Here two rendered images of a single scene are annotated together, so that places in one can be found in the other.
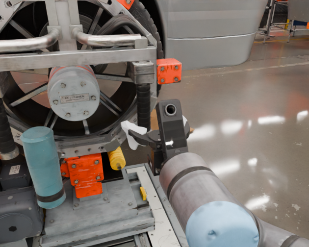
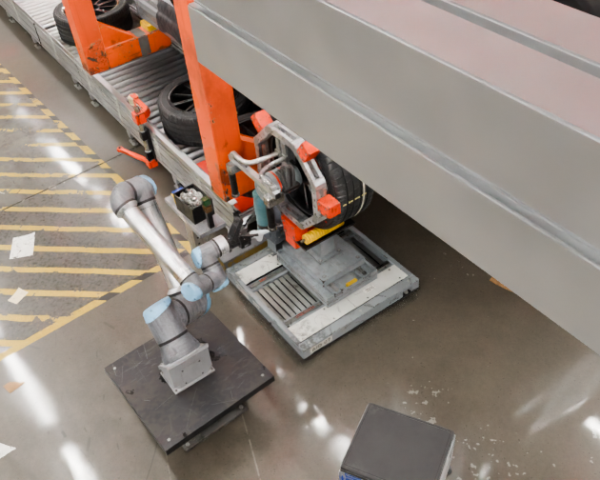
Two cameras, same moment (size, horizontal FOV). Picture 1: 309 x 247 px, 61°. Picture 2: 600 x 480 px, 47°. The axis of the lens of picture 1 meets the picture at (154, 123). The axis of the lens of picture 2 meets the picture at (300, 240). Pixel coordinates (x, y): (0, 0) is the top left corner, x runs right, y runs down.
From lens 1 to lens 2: 305 cm
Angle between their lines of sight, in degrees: 61
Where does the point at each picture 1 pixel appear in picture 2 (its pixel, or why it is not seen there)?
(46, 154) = (257, 205)
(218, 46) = not seen: hidden behind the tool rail
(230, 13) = not seen: hidden behind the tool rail
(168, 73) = (322, 209)
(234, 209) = (198, 251)
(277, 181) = (470, 405)
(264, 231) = (210, 270)
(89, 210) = (307, 257)
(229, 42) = not seen: hidden behind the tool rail
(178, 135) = (232, 231)
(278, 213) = (410, 404)
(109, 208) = (314, 267)
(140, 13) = (325, 164)
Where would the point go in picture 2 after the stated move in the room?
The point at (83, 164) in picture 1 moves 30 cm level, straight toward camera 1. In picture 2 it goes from (288, 223) to (241, 249)
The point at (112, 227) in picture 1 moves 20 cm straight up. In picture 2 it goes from (306, 278) to (304, 253)
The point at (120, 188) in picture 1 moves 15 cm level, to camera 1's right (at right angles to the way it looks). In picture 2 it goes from (338, 265) to (348, 282)
